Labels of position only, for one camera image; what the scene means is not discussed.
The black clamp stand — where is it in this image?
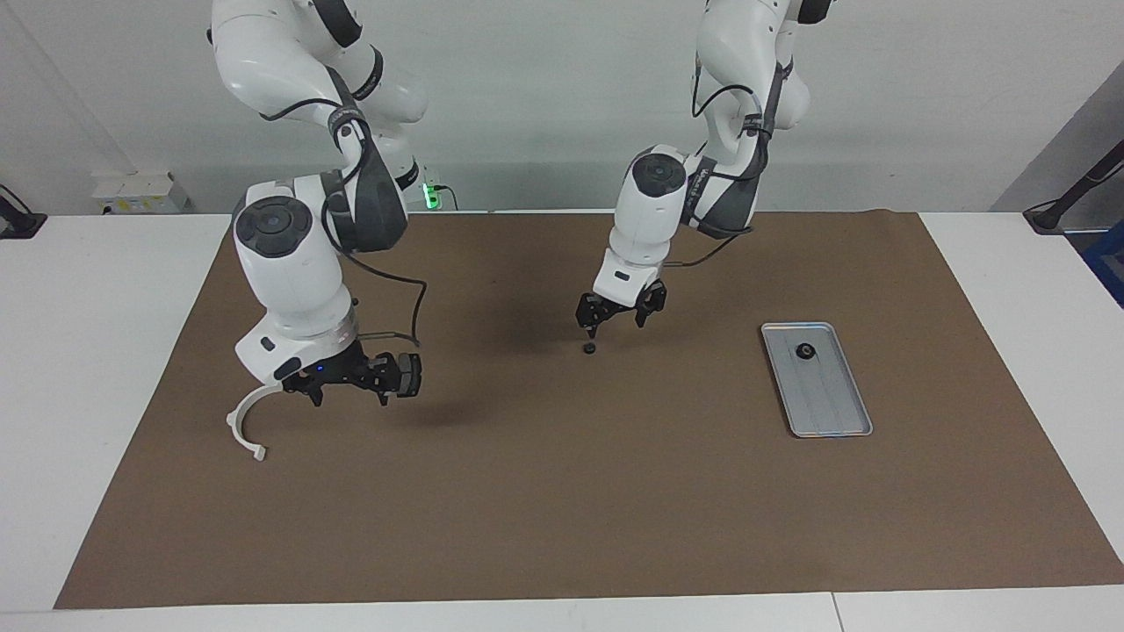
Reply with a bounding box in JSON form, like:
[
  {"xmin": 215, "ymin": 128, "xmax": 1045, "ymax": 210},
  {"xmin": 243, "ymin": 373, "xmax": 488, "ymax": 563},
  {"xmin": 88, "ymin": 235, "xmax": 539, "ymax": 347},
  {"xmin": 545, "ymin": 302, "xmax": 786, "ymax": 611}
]
[{"xmin": 0, "ymin": 184, "xmax": 47, "ymax": 240}]

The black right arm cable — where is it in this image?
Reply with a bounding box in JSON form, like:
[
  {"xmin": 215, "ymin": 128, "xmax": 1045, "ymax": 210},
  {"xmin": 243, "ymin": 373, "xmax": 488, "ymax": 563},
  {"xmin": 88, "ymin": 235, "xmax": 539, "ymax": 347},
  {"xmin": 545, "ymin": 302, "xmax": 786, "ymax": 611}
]
[{"xmin": 263, "ymin": 88, "xmax": 431, "ymax": 348}]

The black angled stand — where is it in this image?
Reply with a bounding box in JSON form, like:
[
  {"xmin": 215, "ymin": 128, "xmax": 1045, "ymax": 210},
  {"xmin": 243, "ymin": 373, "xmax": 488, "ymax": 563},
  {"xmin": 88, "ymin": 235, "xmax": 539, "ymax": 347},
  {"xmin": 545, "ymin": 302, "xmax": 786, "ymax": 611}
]
[{"xmin": 1023, "ymin": 140, "xmax": 1124, "ymax": 236}]

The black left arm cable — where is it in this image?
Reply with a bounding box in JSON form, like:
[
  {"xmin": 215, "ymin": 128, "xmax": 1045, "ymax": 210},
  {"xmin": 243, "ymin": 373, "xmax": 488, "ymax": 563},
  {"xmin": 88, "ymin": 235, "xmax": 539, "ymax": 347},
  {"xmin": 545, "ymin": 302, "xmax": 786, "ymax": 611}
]
[{"xmin": 666, "ymin": 83, "xmax": 767, "ymax": 269}]

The blue object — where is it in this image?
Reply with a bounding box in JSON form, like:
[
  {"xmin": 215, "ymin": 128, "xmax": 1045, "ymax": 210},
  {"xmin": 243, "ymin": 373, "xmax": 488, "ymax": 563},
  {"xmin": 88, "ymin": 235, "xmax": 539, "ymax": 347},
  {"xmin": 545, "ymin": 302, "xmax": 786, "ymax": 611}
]
[{"xmin": 1082, "ymin": 219, "xmax": 1124, "ymax": 308}]

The silver metal tray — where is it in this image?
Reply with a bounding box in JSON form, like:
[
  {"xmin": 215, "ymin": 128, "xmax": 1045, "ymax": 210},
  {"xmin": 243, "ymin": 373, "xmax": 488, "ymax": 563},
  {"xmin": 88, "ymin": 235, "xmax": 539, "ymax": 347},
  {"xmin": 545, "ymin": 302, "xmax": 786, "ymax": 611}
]
[{"xmin": 760, "ymin": 321, "xmax": 874, "ymax": 439}]

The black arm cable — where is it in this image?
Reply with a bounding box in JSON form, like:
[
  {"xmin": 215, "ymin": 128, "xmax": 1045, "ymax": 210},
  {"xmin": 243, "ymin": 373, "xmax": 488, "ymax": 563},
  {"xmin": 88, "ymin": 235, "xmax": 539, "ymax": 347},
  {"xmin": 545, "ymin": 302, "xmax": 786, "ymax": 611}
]
[
  {"xmin": 666, "ymin": 83, "xmax": 767, "ymax": 269},
  {"xmin": 263, "ymin": 88, "xmax": 431, "ymax": 348}
]

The white half-ring clamp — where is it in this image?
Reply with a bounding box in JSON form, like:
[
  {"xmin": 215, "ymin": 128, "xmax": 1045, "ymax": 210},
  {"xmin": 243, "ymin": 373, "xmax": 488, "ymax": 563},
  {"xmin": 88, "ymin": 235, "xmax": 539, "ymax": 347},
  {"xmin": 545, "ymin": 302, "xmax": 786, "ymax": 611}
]
[{"xmin": 226, "ymin": 384, "xmax": 287, "ymax": 463}]

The white wall box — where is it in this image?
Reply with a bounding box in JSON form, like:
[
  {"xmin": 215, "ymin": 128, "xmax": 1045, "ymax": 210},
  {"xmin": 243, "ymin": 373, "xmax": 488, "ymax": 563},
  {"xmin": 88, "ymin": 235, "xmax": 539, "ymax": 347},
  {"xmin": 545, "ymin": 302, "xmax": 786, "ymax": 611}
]
[{"xmin": 92, "ymin": 171, "xmax": 190, "ymax": 216}]

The brown table mat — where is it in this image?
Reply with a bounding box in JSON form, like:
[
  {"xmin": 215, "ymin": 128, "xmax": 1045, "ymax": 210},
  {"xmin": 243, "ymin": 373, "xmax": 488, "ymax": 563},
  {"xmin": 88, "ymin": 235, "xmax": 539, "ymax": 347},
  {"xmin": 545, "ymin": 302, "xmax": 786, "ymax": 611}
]
[{"xmin": 54, "ymin": 211, "xmax": 1124, "ymax": 609}]

